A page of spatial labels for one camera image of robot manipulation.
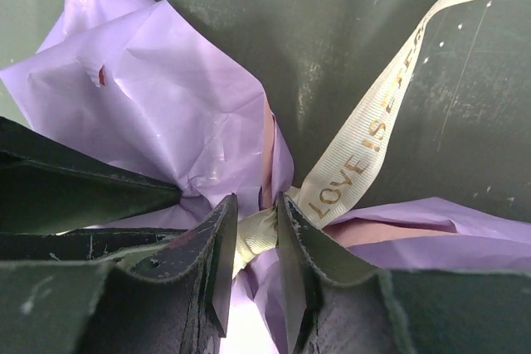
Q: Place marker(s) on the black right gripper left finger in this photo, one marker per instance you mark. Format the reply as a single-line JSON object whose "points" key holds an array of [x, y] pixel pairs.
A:
{"points": [[119, 290]]}

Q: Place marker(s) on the purple wrapping paper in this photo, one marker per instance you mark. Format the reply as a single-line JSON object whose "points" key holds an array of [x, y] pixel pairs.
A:
{"points": [[132, 84]]}

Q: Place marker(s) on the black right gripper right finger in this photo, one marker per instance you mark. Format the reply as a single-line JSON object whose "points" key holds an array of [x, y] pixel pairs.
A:
{"points": [[425, 276]]}

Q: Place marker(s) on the cream printed ribbon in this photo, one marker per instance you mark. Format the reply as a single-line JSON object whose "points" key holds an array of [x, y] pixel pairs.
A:
{"points": [[354, 158]]}

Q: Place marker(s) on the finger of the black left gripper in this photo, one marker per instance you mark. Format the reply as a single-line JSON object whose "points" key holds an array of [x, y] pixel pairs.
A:
{"points": [[48, 188]]}

